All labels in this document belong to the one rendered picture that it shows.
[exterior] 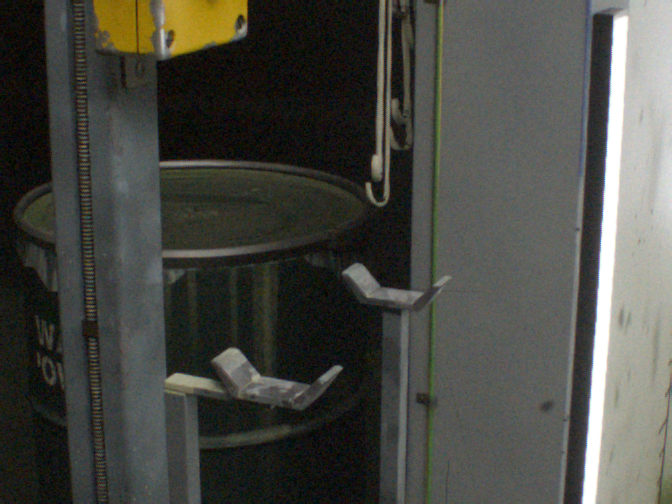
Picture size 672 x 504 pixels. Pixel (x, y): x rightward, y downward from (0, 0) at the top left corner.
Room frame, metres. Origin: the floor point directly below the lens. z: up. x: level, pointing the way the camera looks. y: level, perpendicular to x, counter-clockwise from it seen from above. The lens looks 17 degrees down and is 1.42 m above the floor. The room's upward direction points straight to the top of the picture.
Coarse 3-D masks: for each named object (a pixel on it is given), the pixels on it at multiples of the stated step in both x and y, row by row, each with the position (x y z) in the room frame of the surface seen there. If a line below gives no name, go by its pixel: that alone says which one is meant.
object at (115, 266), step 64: (64, 0) 0.91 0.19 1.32; (64, 64) 0.91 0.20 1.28; (64, 128) 0.91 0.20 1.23; (128, 128) 0.91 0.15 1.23; (64, 192) 0.91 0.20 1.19; (128, 192) 0.91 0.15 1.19; (64, 256) 0.92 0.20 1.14; (128, 256) 0.91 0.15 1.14; (64, 320) 0.92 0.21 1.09; (128, 320) 0.90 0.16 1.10; (64, 384) 0.92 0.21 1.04; (128, 384) 0.90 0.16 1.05; (128, 448) 0.90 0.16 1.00
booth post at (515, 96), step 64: (448, 0) 1.33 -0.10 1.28; (512, 0) 1.30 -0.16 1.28; (576, 0) 1.28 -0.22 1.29; (448, 64) 1.33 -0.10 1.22; (512, 64) 1.30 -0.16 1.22; (576, 64) 1.28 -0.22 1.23; (448, 128) 1.33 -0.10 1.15; (512, 128) 1.30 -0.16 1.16; (576, 128) 1.27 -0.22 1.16; (448, 192) 1.33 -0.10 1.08; (512, 192) 1.30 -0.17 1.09; (576, 192) 1.27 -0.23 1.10; (448, 256) 1.33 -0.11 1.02; (512, 256) 1.30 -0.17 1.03; (576, 256) 1.27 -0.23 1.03; (448, 320) 1.33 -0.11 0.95; (512, 320) 1.30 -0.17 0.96; (576, 320) 1.28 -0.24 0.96; (448, 384) 1.32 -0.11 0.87; (512, 384) 1.30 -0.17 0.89; (448, 448) 1.32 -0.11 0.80; (512, 448) 1.29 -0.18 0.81
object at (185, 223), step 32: (160, 192) 2.19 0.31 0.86; (192, 192) 2.19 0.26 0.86; (224, 192) 2.20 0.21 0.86; (256, 192) 2.20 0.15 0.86; (288, 192) 2.20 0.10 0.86; (320, 192) 2.20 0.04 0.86; (32, 224) 1.97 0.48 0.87; (192, 224) 1.99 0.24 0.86; (224, 224) 1.99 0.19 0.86; (256, 224) 2.00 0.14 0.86; (288, 224) 2.00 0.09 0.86; (320, 224) 2.00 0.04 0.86
